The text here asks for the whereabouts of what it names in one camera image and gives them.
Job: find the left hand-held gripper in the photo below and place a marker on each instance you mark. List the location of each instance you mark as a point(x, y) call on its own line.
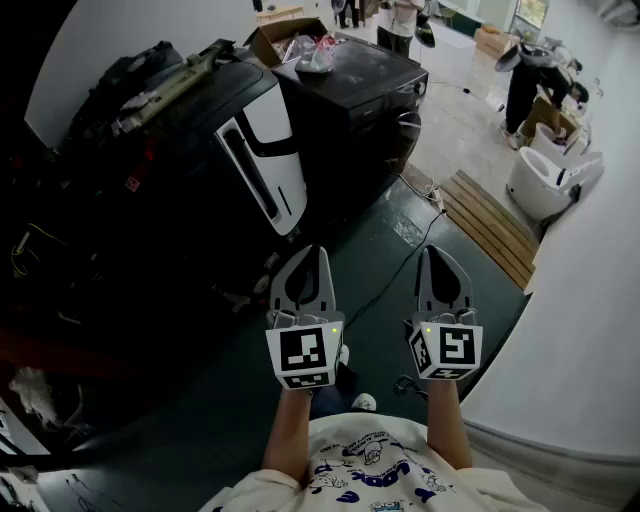
point(302, 350)

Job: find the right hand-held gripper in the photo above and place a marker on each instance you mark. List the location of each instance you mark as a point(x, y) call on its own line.
point(457, 347)

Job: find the person's right forearm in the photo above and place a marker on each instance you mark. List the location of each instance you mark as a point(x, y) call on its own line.
point(447, 425)

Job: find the person's left forearm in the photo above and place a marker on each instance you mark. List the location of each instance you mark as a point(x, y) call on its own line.
point(287, 435)

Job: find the open cardboard box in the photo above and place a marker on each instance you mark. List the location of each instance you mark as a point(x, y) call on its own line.
point(272, 37)

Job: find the dark green floor mat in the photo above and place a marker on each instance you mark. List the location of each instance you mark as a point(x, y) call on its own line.
point(390, 240)

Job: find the person's white shoe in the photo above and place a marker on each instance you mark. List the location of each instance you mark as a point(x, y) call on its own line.
point(364, 402)
point(344, 354)

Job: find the wooden slat pallet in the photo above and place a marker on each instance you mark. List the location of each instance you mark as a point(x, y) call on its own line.
point(490, 225)

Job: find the white power strip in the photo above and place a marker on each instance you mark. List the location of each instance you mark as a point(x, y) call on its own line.
point(438, 199)

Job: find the person's blue jeans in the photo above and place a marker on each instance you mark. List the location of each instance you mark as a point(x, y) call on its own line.
point(332, 395)

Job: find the large white black appliance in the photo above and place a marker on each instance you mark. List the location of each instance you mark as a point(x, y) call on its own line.
point(270, 150)

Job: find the person's cream printed shirt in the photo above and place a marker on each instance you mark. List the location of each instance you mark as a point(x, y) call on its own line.
point(400, 465)

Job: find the brown cardboard box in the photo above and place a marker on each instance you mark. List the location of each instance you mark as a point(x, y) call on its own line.
point(542, 116)
point(492, 42)

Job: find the washing machine knob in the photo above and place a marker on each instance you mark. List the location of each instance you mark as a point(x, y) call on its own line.
point(419, 87)

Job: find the black washing machine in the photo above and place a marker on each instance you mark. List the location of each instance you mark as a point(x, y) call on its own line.
point(350, 70)

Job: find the clear plastic bag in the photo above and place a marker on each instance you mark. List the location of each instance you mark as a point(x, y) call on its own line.
point(316, 57)

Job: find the olive green long tool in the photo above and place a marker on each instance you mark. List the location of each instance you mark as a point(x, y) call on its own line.
point(170, 87)

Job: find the black bag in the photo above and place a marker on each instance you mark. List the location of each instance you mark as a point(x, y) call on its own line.
point(130, 70)

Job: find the crumpled white plastic bag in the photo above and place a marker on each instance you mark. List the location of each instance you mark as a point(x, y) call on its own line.
point(35, 395)

